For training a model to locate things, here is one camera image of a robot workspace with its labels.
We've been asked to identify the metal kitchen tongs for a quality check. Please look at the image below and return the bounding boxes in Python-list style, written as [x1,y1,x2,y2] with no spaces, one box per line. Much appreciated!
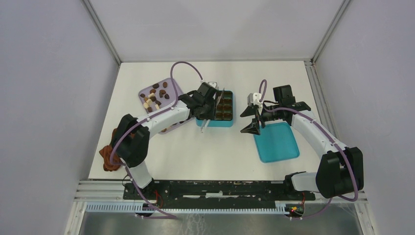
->
[200,89,225,133]

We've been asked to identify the teal chocolate box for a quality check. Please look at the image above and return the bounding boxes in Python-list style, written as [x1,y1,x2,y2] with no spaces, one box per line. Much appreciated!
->
[205,90,234,128]

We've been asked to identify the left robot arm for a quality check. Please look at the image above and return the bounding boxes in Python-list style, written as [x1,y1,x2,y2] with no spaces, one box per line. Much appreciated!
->
[110,82,218,200]

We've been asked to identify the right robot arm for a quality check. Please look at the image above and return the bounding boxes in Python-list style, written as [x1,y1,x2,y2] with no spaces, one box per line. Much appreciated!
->
[240,85,364,202]

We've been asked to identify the teal box lid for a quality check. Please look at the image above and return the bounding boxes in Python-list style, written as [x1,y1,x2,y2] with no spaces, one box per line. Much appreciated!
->
[254,122,300,164]

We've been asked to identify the purple tray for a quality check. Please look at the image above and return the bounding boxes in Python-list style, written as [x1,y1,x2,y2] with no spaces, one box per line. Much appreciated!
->
[138,78,183,114]

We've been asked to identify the brown cloth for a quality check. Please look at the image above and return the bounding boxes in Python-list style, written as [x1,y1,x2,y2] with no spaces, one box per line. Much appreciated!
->
[98,128,121,172]

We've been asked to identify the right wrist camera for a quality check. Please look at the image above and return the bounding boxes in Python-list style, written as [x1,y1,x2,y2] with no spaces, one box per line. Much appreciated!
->
[247,93,262,107]

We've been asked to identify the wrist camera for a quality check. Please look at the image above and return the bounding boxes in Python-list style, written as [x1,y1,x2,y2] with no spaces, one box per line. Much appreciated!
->
[247,93,262,107]
[207,82,218,90]

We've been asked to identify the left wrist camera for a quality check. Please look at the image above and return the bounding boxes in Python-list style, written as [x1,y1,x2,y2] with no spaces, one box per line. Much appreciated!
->
[207,82,218,90]

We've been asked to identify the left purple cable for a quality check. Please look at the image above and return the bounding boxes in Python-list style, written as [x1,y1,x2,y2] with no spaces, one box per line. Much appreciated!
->
[109,61,205,219]

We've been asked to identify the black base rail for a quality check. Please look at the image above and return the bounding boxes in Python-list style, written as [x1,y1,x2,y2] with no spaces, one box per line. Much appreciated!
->
[123,180,316,209]

